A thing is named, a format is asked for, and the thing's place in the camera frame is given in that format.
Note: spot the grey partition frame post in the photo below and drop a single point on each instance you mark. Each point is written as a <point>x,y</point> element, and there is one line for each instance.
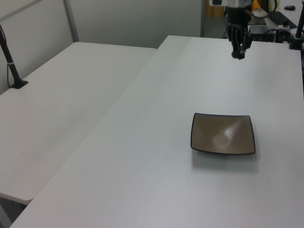
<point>71,19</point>
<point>202,17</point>

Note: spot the black flat monitor base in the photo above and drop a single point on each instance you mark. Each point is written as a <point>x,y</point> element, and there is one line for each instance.
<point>259,21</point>

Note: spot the black keyboard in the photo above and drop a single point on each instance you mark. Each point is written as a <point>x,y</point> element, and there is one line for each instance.
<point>280,17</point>

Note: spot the black computer mouse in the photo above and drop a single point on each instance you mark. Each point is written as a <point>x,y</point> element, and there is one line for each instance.
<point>289,7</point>

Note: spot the emergency stop button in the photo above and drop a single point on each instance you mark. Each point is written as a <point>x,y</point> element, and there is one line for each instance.
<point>285,23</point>

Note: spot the black camera stand pole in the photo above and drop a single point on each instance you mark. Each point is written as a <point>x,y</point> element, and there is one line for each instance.
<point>10,66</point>

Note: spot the square brown ceramic plate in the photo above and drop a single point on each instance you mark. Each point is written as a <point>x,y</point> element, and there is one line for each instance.
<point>221,135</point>

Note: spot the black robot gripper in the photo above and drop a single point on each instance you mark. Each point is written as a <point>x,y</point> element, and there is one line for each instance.
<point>237,13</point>

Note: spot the black clamp camera stand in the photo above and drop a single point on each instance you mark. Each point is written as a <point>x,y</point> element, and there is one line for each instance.
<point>298,35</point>

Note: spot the black electronics box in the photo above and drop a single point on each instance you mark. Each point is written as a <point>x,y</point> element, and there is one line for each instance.
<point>261,35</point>

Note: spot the yellow cardboard panel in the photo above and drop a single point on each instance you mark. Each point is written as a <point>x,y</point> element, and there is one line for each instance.
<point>215,10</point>

